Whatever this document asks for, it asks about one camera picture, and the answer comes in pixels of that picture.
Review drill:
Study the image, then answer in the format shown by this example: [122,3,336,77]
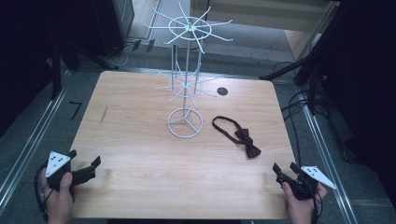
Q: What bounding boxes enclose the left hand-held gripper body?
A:
[45,150,97,191]

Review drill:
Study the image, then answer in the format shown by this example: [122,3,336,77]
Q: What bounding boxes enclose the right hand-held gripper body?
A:
[276,165,338,201]

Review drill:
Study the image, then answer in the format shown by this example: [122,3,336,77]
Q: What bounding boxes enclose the dark red bow tie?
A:
[211,115,262,159]

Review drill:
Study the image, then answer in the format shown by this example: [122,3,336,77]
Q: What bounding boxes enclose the white wire display rack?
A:
[144,1,234,140]

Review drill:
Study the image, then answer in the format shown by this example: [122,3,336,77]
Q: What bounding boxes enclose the person's right hand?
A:
[281,181,329,224]

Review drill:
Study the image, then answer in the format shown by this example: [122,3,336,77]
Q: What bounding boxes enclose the person's left hand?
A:
[40,168,78,224]

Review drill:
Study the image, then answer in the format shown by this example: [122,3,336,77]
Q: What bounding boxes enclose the black metal stand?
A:
[259,6,344,116]
[49,36,64,101]

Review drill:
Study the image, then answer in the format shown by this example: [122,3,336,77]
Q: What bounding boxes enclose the dark cabinet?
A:
[59,0,135,71]

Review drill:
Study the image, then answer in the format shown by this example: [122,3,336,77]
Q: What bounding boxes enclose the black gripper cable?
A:
[33,162,50,222]
[306,178,325,224]

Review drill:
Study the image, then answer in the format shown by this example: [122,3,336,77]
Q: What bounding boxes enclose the aluminium floor rail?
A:
[0,69,73,216]
[301,92,359,224]

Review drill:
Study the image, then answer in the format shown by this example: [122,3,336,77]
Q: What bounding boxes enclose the black floor cables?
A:
[273,60,331,169]

